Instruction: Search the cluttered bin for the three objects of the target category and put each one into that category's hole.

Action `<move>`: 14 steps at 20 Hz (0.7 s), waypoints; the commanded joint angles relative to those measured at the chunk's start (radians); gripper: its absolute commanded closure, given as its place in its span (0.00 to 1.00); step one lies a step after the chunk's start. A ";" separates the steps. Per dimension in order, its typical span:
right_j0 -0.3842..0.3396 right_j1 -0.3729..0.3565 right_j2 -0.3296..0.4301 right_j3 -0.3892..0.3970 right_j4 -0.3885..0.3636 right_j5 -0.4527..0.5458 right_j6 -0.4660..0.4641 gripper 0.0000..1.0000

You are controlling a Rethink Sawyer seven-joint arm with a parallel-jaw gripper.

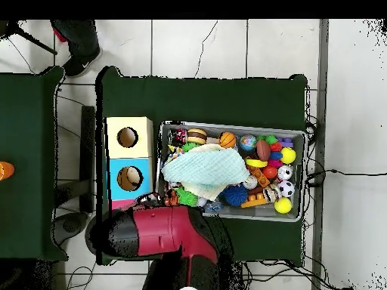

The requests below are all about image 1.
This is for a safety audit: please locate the orange toy basketball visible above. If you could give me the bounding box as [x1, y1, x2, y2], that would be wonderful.
[218, 131, 237, 150]

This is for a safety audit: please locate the cream waffle cloth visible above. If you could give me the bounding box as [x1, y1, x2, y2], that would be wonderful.
[181, 143, 228, 202]

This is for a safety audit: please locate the colourful patterned wrapper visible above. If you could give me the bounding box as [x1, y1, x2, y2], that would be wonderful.
[164, 146, 186, 164]

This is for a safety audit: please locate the yellow smiley ball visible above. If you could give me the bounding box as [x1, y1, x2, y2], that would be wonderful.
[280, 147, 297, 165]

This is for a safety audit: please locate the person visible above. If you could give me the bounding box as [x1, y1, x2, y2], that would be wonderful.
[49, 19, 104, 77]

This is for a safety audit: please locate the brown toy football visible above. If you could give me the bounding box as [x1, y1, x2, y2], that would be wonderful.
[254, 139, 272, 162]

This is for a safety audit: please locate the globe print ball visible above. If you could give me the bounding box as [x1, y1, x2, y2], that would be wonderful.
[239, 134, 258, 152]

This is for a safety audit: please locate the green spiky ball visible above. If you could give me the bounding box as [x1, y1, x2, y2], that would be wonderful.
[175, 186, 200, 208]

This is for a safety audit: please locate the black furniture frame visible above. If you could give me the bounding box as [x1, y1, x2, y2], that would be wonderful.
[54, 105, 97, 212]

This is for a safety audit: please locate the black cable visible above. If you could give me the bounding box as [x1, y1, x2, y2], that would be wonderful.
[306, 168, 387, 186]

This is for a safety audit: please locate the metal mesh bin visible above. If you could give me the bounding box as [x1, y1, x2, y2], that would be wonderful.
[153, 120, 308, 224]

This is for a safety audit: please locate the toy hamburger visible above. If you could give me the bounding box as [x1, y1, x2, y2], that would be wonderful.
[186, 128, 208, 145]

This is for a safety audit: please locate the grey round base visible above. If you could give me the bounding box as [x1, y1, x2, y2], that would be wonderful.
[52, 211, 90, 246]

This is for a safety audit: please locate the orange striped plush tiger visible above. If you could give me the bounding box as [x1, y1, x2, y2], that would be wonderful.
[164, 189, 181, 208]

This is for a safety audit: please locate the plain orange-red ball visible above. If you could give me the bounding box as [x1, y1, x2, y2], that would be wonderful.
[262, 165, 278, 180]

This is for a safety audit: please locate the dark green side tablecloth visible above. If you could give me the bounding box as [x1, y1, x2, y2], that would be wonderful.
[0, 66, 70, 261]

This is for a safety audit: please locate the black tripod leg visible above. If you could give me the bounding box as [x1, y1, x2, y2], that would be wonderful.
[0, 20, 58, 56]

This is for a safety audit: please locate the mint green waffle cloth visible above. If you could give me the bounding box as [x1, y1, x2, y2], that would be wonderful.
[160, 147, 250, 186]

